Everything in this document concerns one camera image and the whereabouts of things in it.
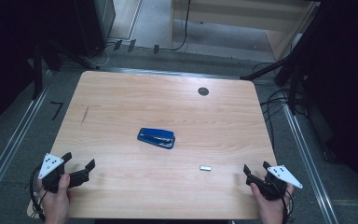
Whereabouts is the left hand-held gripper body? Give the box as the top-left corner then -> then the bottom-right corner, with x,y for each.
37,152 -> 90,194

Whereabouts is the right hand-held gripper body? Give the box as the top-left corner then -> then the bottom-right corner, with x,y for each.
245,165 -> 304,201

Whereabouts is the blue stapler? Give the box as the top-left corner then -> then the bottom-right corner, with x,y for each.
136,127 -> 177,150

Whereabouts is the person's right hand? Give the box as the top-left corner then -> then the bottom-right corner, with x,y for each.
249,182 -> 295,224

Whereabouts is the person's left hand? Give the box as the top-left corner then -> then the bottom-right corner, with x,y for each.
37,173 -> 73,224

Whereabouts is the black floor tape mark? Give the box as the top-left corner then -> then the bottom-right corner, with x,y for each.
49,101 -> 64,121

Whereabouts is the black metal stand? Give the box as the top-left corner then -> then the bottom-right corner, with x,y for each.
27,34 -> 101,101
240,0 -> 327,117

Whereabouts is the dark cabinet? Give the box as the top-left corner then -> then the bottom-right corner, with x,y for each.
73,0 -> 117,59

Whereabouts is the light wooden furniture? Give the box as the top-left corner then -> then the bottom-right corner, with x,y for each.
168,0 -> 322,63

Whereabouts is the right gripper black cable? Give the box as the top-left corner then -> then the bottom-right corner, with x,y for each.
273,183 -> 295,224

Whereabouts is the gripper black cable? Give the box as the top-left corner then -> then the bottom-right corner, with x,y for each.
29,166 -> 49,219
273,183 -> 295,224

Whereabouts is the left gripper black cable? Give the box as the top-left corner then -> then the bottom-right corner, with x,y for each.
29,166 -> 49,219

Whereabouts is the metal floor rail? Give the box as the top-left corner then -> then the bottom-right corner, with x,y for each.
280,101 -> 340,224
0,70 -> 53,217
98,66 -> 262,82

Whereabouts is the bundle of black floor cables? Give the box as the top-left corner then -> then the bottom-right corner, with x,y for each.
252,61 -> 310,152

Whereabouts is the white floor cable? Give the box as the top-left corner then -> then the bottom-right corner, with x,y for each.
84,42 -> 117,67

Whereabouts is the black hanging cable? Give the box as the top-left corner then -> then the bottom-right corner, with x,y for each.
158,0 -> 191,52

